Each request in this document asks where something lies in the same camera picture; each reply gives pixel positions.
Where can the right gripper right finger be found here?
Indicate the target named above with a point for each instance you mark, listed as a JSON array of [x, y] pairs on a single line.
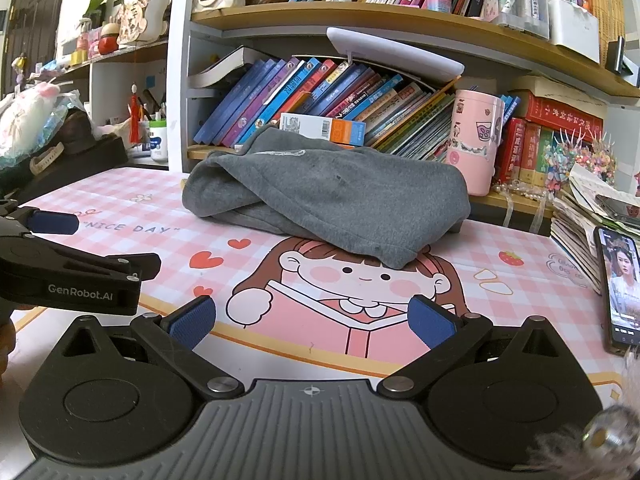
[[451, 341]]

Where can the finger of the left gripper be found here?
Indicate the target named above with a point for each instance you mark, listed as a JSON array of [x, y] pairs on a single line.
[[45, 222], [145, 267]]

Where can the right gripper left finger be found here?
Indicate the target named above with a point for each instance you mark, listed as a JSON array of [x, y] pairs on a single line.
[[169, 342]]

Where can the grey hooded sweatshirt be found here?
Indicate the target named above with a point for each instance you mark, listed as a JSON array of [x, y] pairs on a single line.
[[357, 199]]

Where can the pink white plush pillow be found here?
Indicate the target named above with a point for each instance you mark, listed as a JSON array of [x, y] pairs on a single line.
[[22, 122]]

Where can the pink cartoon table mat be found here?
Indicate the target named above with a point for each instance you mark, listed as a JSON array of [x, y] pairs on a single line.
[[294, 308]]

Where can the white green pen jar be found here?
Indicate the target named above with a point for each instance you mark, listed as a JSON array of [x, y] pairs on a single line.
[[158, 140]]

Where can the red hanging tassel charm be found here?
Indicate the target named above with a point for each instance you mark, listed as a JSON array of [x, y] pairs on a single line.
[[135, 116]]

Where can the smartphone showing video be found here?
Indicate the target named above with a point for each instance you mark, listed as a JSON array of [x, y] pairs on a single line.
[[620, 289]]

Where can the red round pot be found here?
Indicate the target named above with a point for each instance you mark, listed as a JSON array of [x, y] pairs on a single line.
[[108, 42]]

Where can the stack of papers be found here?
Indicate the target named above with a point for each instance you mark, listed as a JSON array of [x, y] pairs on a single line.
[[584, 206]]

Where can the pink sticker tumbler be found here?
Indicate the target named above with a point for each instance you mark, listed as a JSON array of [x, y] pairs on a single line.
[[474, 138]]

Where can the upper white orange box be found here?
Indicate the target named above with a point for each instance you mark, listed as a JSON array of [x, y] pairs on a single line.
[[334, 130]]

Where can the white bookshelf unit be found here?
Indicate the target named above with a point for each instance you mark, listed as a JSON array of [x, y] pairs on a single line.
[[433, 46]]

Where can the white storage box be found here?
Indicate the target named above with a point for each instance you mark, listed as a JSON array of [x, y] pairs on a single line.
[[574, 28]]

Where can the fluffy keychain with bead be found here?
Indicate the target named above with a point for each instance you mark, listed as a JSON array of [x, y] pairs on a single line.
[[607, 448]]

